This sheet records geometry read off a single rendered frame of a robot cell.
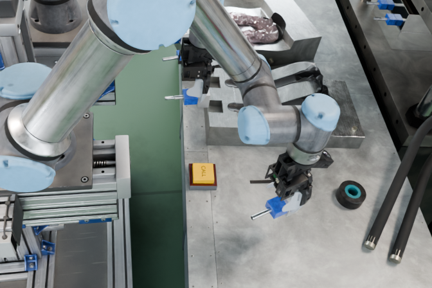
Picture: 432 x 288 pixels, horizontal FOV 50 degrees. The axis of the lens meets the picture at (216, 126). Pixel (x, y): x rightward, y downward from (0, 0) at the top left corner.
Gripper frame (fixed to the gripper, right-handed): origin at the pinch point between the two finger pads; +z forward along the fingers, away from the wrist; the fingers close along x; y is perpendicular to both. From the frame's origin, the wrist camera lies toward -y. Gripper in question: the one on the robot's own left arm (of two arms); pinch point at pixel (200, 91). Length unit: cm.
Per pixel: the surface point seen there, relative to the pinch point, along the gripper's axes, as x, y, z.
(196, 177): 23.1, 4.5, 10.4
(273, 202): 39.9, -10.8, -1.3
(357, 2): -65, -88, 18
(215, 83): -11.2, -8.3, 8.9
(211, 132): 9.3, -2.6, 8.3
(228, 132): 10.0, -7.6, 8.0
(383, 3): -50, -89, 7
